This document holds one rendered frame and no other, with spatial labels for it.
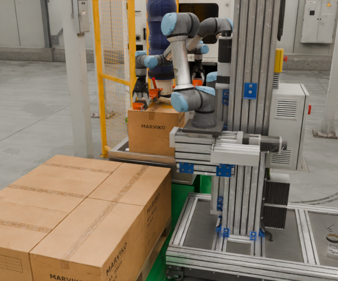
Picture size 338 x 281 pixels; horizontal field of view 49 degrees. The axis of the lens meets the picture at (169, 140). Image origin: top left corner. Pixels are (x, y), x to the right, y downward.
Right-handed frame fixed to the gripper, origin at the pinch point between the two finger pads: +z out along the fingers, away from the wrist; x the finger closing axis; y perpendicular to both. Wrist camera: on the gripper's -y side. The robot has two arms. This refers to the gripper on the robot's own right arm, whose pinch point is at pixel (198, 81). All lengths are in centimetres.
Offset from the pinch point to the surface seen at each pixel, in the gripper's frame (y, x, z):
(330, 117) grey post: -204, 156, 82
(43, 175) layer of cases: 106, -97, 52
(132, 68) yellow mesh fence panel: -12, -65, -8
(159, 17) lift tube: 41, -25, -56
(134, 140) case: 61, -41, 37
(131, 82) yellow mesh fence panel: -13, -66, 5
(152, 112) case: 60, -26, 13
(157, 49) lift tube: 40, -27, -31
